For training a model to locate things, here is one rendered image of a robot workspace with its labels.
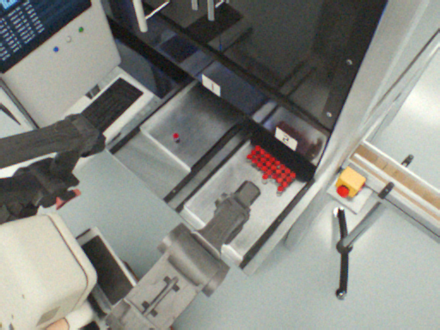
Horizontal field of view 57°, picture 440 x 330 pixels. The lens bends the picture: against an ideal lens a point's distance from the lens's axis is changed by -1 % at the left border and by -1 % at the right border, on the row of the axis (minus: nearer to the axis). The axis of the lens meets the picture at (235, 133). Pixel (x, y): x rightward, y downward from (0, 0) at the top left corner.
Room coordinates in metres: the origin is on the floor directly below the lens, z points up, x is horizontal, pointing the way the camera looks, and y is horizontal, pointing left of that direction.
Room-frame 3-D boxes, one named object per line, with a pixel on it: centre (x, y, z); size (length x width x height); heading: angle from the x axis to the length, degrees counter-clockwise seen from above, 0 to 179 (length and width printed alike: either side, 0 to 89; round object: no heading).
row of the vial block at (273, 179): (0.61, -0.11, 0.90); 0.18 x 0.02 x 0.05; 50
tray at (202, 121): (0.83, 0.15, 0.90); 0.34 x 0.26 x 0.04; 141
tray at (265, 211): (0.52, -0.04, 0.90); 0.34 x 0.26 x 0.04; 140
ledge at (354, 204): (0.57, -0.42, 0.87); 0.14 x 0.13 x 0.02; 141
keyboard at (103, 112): (0.88, 0.56, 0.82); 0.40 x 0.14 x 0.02; 145
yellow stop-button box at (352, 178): (0.54, -0.38, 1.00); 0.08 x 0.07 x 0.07; 141
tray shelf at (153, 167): (0.66, 0.06, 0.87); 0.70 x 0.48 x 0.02; 51
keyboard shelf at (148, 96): (0.90, 0.59, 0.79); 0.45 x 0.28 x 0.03; 145
